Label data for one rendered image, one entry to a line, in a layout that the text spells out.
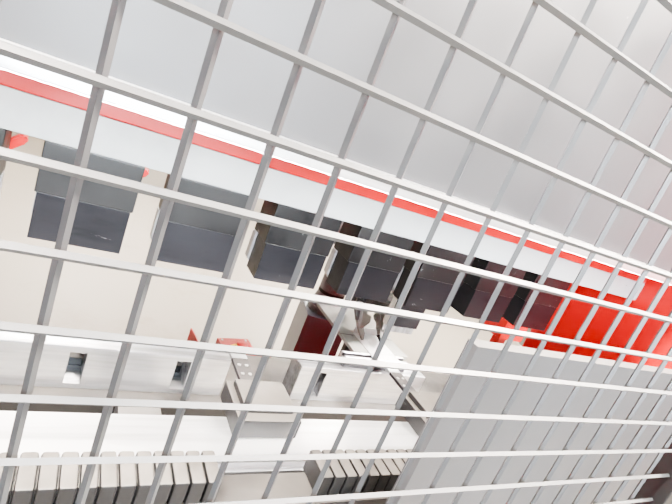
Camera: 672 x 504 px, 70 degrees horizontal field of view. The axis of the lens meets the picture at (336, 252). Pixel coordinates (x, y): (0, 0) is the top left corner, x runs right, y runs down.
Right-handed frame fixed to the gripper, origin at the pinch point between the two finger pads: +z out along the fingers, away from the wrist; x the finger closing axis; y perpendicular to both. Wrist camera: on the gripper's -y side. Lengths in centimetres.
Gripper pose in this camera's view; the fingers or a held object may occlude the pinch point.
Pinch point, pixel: (370, 337)
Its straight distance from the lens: 138.8
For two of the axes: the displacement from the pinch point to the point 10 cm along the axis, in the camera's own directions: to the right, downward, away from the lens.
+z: -0.2, 9.4, -3.5
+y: 5.4, -2.8, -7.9
